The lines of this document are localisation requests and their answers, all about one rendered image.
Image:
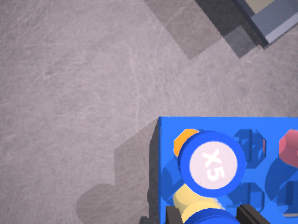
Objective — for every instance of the blue-capped tube marked x5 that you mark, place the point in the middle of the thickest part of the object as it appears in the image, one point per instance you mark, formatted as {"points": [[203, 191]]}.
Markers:
{"points": [[211, 163]]}

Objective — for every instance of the blue tube rack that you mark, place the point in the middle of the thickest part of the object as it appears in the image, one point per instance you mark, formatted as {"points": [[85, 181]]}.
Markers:
{"points": [[266, 170]]}

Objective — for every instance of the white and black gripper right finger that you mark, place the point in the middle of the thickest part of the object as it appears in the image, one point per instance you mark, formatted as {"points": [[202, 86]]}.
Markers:
{"points": [[247, 214]]}

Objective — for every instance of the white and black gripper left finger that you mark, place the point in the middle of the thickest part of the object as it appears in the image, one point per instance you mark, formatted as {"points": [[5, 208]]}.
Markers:
{"points": [[172, 215]]}

